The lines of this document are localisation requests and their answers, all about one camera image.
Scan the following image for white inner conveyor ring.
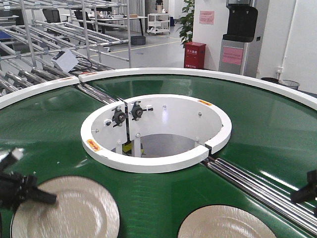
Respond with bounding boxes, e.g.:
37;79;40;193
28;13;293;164
80;94;232;174

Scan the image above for red fire extinguisher box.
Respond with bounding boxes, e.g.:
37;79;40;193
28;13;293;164
184;42;206;69

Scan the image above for steel roller rack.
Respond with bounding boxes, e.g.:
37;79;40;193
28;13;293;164
0;0;131;96

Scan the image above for steel conveyor rollers right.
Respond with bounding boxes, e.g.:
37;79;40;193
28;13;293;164
202;157;317;236

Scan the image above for white control box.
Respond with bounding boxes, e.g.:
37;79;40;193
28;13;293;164
51;49;78;72

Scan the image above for green potted plant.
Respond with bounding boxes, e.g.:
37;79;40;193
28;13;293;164
178;0;195;47

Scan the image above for steel conveyor rollers left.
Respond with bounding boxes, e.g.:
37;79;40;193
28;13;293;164
76;84;119;105

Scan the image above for mesh waste bin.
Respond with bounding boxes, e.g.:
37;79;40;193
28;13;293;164
280;80;300;90

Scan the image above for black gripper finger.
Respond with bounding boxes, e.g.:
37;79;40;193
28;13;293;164
290;170;317;203

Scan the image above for black water dispenser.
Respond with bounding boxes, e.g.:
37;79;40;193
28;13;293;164
219;0;258;75

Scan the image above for white outer conveyor rim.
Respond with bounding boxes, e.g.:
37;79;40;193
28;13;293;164
0;67;317;110

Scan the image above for cream plate with black rim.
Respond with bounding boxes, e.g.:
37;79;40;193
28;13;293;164
10;176;120;238

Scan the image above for steel conveyor rollers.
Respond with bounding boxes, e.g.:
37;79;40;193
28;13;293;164
202;157;317;236
76;84;119;105

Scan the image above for green conveyor belt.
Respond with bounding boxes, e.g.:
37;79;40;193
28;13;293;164
0;75;317;238

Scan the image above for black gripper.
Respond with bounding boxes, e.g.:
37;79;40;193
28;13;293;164
0;148;57;210

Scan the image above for white utility cart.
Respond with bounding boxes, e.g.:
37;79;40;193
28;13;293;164
147;13;170;35

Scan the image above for pink wall notice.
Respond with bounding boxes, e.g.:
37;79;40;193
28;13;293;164
199;10;215;25

